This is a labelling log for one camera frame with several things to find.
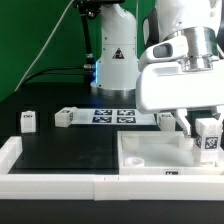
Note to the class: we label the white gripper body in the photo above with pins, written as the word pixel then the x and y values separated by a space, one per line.
pixel 165 87

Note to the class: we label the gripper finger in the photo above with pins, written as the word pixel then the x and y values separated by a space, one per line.
pixel 181 118
pixel 219 113

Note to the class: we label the white square tabletop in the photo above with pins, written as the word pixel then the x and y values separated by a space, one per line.
pixel 164 153

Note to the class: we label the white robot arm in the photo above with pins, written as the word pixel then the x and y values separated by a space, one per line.
pixel 200 21

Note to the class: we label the white sheet with AprilTags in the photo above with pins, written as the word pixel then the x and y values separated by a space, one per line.
pixel 112 117

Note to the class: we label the white U-shaped obstacle fence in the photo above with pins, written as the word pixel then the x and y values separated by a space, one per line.
pixel 101 187

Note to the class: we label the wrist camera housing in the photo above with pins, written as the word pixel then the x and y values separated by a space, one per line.
pixel 170 50

